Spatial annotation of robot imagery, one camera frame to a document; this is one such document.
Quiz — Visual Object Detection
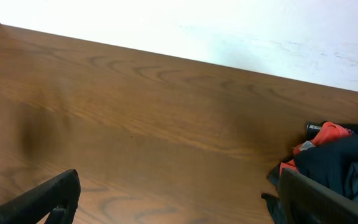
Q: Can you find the dark navy garment under pile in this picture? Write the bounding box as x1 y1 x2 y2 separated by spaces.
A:
260 161 290 224

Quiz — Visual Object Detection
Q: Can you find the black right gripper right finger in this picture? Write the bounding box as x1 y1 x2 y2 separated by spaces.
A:
278 169 358 224

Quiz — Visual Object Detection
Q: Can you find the dark blue garment in pile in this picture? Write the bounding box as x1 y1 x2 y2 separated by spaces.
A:
294 134 358 196

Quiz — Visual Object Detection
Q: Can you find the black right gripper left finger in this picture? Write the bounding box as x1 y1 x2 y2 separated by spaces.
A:
0 169 81 224

